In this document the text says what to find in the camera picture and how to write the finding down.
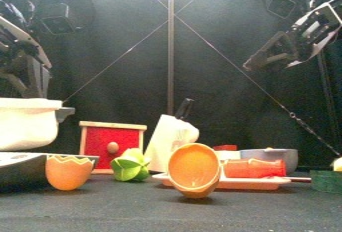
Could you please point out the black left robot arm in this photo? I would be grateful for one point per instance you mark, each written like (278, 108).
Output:
(10, 2)

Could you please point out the red wooden drawer box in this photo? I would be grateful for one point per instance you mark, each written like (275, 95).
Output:
(100, 139)

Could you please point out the orange eggshell half zigzag rim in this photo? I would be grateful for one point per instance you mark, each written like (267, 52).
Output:
(67, 175)

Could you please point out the small red block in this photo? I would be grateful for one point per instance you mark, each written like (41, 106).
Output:
(224, 147)

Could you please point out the grey bowl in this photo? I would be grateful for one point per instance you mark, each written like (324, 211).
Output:
(275, 156)

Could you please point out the small white block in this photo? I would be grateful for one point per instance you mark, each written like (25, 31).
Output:
(227, 155)

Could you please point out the yellow toy ball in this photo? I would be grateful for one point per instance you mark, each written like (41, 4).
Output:
(338, 164)

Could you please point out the green toy lettuce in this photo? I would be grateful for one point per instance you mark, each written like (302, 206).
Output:
(127, 169)

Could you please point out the white knife block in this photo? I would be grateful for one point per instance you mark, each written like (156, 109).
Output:
(168, 139)

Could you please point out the orange-red plastic cup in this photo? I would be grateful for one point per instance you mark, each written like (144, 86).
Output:
(255, 168)

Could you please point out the green basket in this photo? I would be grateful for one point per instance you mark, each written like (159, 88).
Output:
(327, 181)

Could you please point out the orange eggshell half smooth rim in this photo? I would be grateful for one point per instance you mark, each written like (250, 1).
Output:
(193, 169)

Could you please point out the pale pink tray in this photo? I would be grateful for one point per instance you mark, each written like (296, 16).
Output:
(248, 183)

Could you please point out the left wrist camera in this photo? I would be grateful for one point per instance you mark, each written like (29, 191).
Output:
(57, 19)

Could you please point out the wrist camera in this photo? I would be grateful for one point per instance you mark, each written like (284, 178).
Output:
(57, 19)
(282, 4)

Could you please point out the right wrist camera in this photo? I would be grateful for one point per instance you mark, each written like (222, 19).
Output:
(282, 4)

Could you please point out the vertical metal frame pole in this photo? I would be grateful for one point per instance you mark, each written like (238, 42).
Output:
(171, 42)

